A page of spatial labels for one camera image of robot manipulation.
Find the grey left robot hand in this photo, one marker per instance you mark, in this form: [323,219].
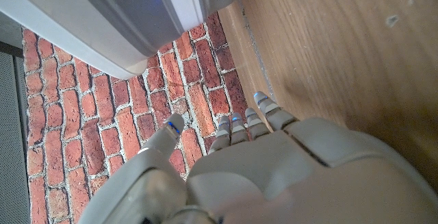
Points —
[291,176]

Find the white grey collapsible bucket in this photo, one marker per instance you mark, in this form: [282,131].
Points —
[119,15]

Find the red brick printed backdrop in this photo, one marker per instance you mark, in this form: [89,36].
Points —
[102,121]

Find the dark grey door panel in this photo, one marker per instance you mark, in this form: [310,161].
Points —
[12,131]

